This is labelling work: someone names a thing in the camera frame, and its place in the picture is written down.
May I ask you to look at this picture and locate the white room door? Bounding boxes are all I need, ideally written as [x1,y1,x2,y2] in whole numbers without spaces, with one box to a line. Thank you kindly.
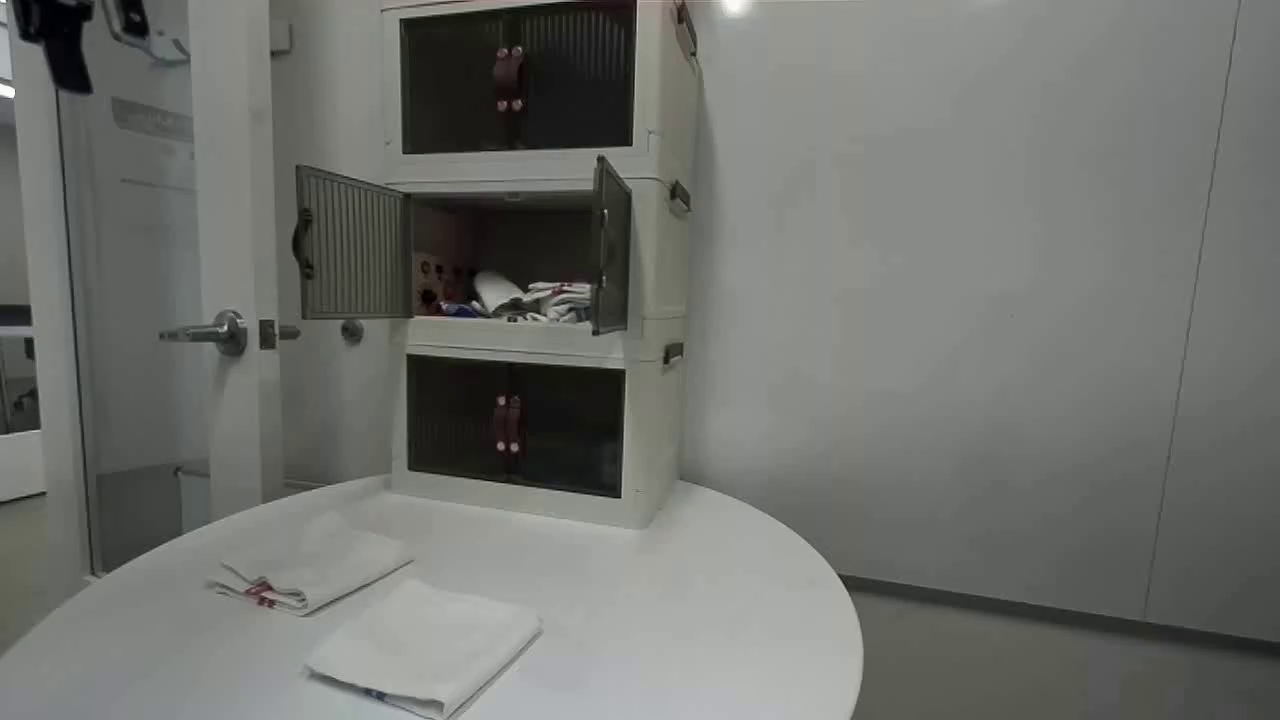
[55,0,283,576]

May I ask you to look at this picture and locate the cabinet door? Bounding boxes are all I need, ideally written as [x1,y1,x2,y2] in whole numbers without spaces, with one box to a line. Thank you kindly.
[292,165,409,319]
[590,162,631,335]

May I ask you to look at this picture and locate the silver door lever handle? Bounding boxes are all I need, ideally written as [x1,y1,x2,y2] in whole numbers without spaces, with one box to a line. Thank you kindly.
[165,310,247,358]

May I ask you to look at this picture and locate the round white table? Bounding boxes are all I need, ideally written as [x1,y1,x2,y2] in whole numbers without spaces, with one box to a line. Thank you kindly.
[0,472,868,720]

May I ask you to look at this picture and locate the plain folded white towel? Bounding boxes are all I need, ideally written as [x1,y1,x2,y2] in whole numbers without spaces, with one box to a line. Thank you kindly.
[307,581,541,720]

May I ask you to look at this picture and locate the items inside middle cabinet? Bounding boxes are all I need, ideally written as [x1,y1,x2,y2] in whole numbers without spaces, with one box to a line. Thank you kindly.
[412,262,595,325]

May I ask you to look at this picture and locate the folded towel with red stripe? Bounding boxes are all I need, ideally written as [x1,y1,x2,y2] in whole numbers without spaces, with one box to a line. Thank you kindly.
[213,520,412,616]

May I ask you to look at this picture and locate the white stacked storage cabinet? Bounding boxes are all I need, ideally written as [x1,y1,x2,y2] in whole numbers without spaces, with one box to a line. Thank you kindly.
[383,0,701,523]

